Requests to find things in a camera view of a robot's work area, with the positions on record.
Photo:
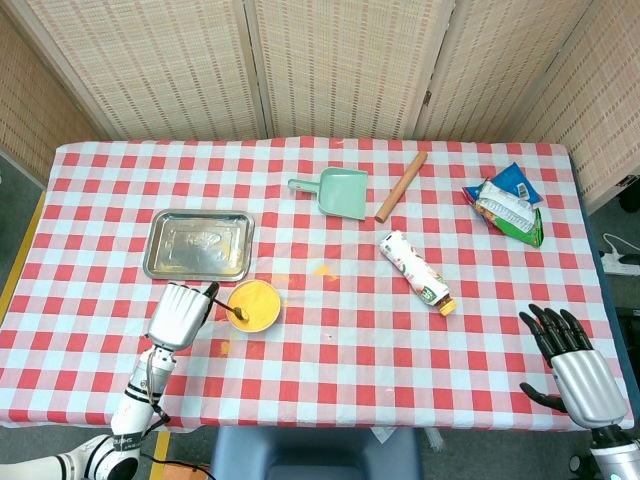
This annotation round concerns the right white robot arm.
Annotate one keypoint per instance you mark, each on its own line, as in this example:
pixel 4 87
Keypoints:
pixel 612 455

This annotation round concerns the yellow bowl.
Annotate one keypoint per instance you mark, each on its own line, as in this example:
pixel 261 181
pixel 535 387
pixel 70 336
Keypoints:
pixel 262 300

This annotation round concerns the rectangular steel tray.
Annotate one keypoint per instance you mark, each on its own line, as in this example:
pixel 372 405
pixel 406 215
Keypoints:
pixel 197 245

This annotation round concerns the woven folding screen panel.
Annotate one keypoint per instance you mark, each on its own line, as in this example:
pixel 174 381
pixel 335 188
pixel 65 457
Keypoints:
pixel 345 65
pixel 150 65
pixel 30 110
pixel 500 65
pixel 600 115

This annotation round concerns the green plastic scoop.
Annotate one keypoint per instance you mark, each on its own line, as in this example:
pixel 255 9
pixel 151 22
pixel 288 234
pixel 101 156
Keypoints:
pixel 342 195

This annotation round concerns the red white checkered tablecloth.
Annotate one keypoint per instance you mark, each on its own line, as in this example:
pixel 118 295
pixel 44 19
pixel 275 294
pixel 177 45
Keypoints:
pixel 330 360

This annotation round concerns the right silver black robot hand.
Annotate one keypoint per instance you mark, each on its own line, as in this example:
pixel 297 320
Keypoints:
pixel 592 387

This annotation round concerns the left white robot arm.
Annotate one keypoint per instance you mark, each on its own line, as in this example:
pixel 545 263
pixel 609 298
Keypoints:
pixel 132 415

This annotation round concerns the white bottle with orange cap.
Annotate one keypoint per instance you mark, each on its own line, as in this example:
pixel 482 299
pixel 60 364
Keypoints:
pixel 412 267

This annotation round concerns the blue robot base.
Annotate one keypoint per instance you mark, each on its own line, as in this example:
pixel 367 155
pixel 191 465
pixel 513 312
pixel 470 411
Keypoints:
pixel 315 452

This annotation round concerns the blue snack bag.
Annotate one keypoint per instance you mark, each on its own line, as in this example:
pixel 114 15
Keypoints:
pixel 515 175

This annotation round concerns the black equipment with label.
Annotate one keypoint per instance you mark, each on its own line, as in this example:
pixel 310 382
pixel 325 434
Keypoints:
pixel 631 195

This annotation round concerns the white power strip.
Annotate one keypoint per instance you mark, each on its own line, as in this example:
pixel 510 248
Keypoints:
pixel 617 265

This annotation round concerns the wooden rolling pin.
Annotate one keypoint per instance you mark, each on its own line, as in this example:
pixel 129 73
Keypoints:
pixel 401 186

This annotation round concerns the green white snack bag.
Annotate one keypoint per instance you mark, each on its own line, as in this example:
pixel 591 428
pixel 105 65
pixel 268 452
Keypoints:
pixel 505 207

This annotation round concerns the black spoon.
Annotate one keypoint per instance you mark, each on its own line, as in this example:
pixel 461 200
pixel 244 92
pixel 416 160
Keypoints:
pixel 243 314

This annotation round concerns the metal screen hinge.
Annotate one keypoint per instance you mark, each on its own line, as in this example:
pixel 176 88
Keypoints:
pixel 427 98

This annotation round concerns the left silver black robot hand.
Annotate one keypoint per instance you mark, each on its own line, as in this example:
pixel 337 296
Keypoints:
pixel 175 317

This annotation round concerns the orange box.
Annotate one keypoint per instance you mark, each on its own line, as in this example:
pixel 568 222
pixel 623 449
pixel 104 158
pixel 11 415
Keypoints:
pixel 187 471

